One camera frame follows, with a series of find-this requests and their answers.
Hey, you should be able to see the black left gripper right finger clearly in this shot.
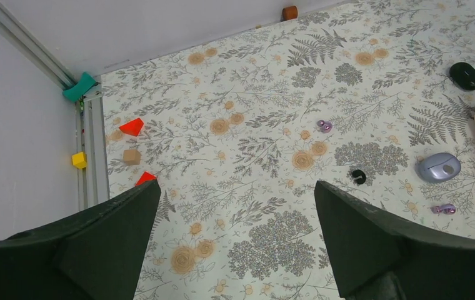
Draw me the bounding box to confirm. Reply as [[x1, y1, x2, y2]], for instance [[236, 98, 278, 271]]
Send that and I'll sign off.
[[314, 181, 475, 299]]

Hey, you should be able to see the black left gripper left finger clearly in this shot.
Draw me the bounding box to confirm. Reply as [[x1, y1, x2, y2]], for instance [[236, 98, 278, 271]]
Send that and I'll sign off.
[[0, 181, 161, 299]]

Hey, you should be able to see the purple earbud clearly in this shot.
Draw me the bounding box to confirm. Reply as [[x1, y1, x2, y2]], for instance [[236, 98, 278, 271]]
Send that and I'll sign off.
[[431, 204, 456, 214]]

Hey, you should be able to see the lavender earbud charging case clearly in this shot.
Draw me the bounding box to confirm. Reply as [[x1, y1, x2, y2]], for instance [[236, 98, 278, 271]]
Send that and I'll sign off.
[[416, 152, 461, 184]]

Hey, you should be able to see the purple earbud one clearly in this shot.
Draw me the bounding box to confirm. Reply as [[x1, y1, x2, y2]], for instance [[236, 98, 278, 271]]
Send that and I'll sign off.
[[317, 120, 333, 133]]

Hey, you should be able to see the black earbud charging case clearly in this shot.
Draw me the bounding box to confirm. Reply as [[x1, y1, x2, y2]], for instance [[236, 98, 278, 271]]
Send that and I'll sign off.
[[449, 62, 475, 91]]

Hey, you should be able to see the black clip earbud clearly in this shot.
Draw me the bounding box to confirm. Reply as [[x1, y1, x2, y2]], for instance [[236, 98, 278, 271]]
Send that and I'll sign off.
[[351, 169, 367, 185]]

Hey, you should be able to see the red block near gripper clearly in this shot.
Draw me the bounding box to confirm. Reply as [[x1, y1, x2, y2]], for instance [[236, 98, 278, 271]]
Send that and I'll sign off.
[[135, 171, 157, 186]]

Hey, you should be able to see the yellow cube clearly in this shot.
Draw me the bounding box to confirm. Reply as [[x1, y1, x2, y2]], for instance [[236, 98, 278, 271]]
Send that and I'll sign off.
[[72, 152, 88, 169]]

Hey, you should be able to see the tan wooden cube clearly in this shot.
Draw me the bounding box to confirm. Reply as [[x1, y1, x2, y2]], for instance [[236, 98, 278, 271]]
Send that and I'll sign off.
[[122, 149, 141, 166]]

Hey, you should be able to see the red wedge block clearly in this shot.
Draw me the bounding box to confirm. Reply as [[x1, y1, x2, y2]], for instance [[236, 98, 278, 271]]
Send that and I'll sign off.
[[119, 118, 144, 137]]

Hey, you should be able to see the floral patterned mat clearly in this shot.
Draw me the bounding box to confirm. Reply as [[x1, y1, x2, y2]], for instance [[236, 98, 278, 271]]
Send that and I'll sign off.
[[101, 1, 475, 299]]

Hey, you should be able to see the teal curved block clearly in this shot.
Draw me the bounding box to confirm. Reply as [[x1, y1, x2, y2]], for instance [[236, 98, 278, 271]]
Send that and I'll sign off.
[[62, 72, 98, 103]]

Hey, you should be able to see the brown wooden cylinder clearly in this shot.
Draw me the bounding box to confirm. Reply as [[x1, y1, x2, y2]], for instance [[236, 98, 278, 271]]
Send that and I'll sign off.
[[282, 6, 298, 21]]

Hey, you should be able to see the aluminium frame rail left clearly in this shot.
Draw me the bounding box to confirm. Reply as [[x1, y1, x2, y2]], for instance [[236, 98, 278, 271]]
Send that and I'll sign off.
[[0, 2, 109, 211]]

